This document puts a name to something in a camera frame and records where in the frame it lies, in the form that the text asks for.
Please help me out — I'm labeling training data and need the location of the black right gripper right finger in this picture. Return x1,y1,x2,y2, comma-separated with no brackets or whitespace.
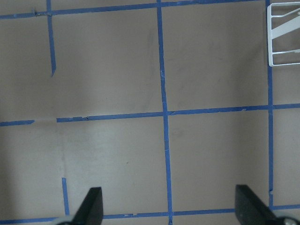
235,185,283,225

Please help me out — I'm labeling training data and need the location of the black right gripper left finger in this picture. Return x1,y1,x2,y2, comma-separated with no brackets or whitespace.
72,187,104,225

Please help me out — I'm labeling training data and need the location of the white wire cup rack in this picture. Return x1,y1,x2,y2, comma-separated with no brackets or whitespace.
266,1,300,67

